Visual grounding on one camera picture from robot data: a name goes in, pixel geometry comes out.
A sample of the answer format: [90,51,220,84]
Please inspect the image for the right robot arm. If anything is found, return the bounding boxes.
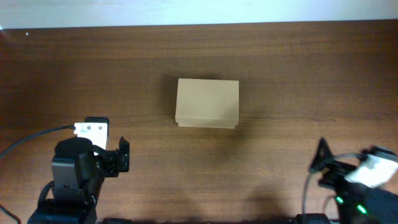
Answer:
[295,138,397,223]

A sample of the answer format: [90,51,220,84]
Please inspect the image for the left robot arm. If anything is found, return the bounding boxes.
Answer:
[28,137,130,224]

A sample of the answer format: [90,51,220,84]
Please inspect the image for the cardboard box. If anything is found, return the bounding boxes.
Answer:
[175,78,239,129]

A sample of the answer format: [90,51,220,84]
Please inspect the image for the left black cable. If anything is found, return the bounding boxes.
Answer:
[0,124,76,224]

